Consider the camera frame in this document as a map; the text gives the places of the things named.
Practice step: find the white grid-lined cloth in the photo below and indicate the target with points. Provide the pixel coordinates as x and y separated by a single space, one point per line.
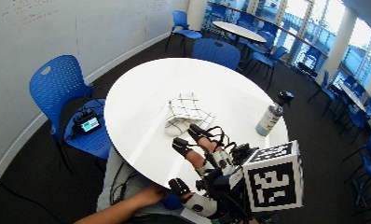
186 113

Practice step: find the grey spray bottle black cap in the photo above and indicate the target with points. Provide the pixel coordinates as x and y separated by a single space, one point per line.
269 116

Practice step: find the the person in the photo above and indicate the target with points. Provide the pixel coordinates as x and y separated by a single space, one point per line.
118 177

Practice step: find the white black marker cube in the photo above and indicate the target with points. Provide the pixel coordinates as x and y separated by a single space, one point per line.
273 180

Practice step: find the small black device with screen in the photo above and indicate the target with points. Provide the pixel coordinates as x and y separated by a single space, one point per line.
87 123

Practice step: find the blue perforated chair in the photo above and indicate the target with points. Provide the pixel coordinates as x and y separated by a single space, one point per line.
267 57
63 93
216 52
182 26

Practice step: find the white round table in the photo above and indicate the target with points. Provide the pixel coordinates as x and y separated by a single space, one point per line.
239 31

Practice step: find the white table with dark edge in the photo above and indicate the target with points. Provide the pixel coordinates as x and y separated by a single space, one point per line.
352 95

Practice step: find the row of blue chairs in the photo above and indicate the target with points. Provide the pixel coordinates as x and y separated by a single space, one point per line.
364 146

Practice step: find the wooden handrail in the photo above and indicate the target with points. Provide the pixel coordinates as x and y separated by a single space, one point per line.
271 26

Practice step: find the white pillar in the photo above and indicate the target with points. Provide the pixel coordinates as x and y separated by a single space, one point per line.
337 46

